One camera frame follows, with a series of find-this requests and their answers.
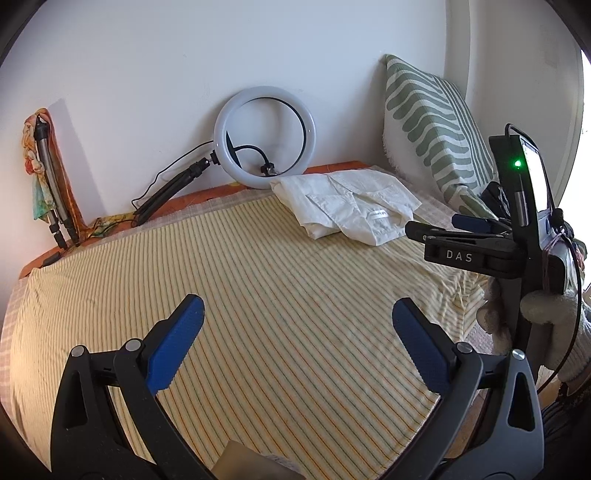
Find yellow striped bed sheet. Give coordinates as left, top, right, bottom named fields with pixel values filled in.
left=9, top=187, right=490, bottom=476

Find green striped pillow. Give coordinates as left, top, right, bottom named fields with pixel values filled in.
left=381, top=54, right=504, bottom=222

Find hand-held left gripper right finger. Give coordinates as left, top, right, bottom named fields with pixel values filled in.
left=392, top=296, right=544, bottom=480

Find silver tripod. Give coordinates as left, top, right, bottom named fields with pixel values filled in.
left=33, top=117, right=81, bottom=247

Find black ring light stand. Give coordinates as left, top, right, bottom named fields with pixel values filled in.
left=133, top=154, right=220, bottom=228

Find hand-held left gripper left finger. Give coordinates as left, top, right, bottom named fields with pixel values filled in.
left=50, top=293, right=218, bottom=480

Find colourful scarf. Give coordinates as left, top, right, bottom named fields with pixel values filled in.
left=21, top=108, right=61, bottom=222

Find white shirt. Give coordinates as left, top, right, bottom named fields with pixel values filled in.
left=270, top=168, right=422, bottom=246

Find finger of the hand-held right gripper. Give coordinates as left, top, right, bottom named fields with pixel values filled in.
left=405, top=220, right=518, bottom=252
left=451, top=213, right=513, bottom=234

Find orange patterned cloth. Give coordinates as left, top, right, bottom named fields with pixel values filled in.
left=39, top=108, right=139, bottom=241

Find person's right hand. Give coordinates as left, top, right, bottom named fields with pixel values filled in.
left=475, top=277, right=591, bottom=384

